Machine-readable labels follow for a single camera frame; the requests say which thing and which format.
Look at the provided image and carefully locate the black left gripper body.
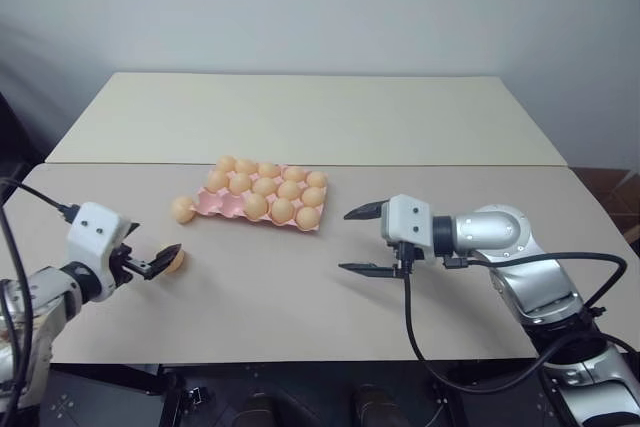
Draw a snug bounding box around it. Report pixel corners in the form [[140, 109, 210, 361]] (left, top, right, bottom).
[[106, 243, 152, 292]]

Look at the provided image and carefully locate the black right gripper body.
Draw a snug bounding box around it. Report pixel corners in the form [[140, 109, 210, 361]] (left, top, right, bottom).
[[381, 238, 424, 279]]

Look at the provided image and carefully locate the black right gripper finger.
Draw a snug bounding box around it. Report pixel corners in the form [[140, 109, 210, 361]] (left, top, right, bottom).
[[343, 200, 389, 223], [337, 261, 401, 280]]

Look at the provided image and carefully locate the pink plastic egg carton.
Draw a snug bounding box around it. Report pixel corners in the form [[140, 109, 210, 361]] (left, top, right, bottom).
[[191, 161, 330, 236]]

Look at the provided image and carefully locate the dark rounded shape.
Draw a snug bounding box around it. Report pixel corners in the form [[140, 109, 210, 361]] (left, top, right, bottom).
[[351, 383, 407, 427], [243, 393, 297, 427]]

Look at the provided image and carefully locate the dark bulky object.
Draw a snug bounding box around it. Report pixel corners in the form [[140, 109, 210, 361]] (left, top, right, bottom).
[[0, 90, 52, 184]]

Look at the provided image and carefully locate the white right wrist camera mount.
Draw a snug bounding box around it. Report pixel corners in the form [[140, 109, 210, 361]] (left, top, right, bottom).
[[380, 193, 435, 264]]

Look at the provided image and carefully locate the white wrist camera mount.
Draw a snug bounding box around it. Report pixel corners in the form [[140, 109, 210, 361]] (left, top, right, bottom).
[[380, 193, 435, 264], [66, 201, 133, 268]]

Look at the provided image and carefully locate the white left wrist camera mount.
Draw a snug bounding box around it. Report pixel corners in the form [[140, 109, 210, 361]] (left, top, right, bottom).
[[66, 201, 133, 268]]

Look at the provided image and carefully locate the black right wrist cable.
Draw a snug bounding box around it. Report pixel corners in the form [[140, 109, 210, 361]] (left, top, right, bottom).
[[397, 241, 629, 394]]

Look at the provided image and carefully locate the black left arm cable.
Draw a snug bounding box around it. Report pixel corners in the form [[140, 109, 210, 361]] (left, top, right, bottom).
[[0, 176, 81, 403]]

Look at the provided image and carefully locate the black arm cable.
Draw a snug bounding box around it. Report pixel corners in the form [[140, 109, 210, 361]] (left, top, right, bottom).
[[0, 176, 81, 403], [579, 305, 640, 354]]

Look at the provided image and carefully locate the black marked base plate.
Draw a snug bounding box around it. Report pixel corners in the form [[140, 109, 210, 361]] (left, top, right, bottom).
[[37, 364, 169, 427]]

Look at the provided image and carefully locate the black right upper arm cable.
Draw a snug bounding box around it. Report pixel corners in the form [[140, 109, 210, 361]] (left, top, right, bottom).
[[579, 305, 640, 354]]

